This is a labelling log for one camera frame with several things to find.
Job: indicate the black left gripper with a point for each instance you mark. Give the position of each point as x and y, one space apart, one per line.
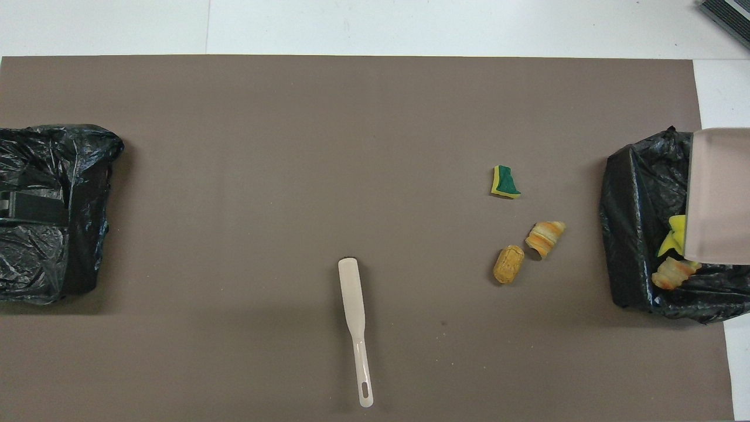
17 211

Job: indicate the beige hand brush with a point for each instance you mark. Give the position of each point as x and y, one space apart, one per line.
351 293

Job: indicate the green yellow sponge piece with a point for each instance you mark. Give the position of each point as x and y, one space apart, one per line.
506 184

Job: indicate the brown toy bread roll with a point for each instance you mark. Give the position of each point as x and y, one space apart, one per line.
508 265

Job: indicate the orange striped toy croissant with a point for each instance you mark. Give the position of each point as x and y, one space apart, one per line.
545 237

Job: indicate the small yellow green sponge wedge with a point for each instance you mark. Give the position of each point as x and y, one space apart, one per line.
669 246

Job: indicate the pale toy pastry chunk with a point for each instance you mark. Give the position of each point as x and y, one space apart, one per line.
671 274

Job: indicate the beige plastic dustpan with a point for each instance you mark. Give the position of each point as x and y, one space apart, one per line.
720 193

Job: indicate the black bag lined bin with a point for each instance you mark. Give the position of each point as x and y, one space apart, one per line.
638 223
35 264

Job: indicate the brown table mat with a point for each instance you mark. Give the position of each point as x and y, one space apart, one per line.
410 88

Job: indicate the dark ribbed device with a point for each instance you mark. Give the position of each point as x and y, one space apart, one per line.
729 17

